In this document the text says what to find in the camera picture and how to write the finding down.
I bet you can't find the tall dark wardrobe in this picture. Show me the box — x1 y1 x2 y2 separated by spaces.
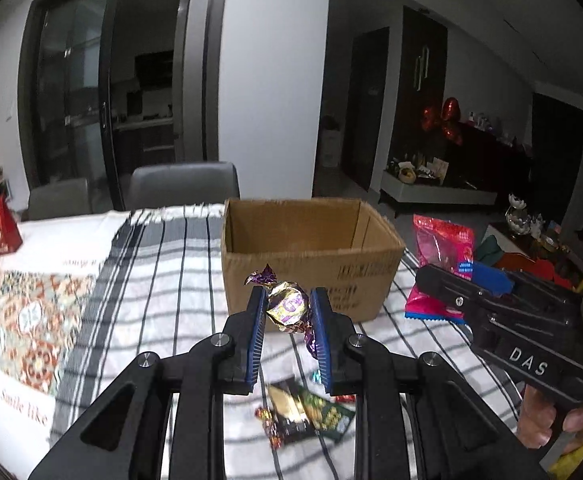
394 6 448 171

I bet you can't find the white floral patterned tablecloth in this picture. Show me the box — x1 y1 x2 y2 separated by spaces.
0 210 132 480

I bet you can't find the person's right hand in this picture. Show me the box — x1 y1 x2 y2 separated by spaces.
516 385 583 456

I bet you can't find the glass sliding door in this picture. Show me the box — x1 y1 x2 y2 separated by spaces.
19 0 125 211

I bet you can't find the dark brown snack packet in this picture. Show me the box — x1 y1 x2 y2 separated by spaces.
269 380 318 447

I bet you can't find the pink snack packet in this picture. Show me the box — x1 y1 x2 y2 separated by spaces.
404 214 475 322

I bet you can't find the white low bench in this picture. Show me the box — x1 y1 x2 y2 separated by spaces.
379 167 498 219

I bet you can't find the dark coffee table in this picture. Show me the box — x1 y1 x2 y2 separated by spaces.
486 220 583 291

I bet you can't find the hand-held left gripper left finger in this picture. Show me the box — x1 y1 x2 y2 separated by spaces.
28 285 267 480

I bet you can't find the red gift bag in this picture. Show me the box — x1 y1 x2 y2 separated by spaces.
0 180 23 257

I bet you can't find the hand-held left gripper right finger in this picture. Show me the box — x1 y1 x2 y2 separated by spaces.
310 286 552 480

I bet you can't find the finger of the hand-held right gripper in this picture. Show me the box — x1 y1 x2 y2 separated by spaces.
471 261 517 297
415 264 487 322

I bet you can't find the dark green cloth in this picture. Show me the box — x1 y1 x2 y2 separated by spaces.
474 235 509 267

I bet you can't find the grey dining chair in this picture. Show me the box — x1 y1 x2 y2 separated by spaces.
28 178 92 222
129 161 241 211

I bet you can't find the glass lotus ornament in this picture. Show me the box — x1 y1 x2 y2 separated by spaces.
505 194 530 235

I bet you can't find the purple gold candy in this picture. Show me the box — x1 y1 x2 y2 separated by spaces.
244 265 318 359

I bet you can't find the kitchen counter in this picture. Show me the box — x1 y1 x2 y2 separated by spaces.
112 112 175 168

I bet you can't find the green yellow snack packet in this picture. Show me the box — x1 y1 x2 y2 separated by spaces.
301 389 356 442

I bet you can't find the grey striped cloth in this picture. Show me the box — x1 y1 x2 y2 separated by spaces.
46 203 527 480

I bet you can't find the brown cardboard box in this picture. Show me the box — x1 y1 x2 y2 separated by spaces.
220 197 406 333

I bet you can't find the dark interior door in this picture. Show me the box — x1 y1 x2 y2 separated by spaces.
341 27 389 191

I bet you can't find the dark wooden sideboard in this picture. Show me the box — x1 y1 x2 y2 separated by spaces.
446 120 532 193

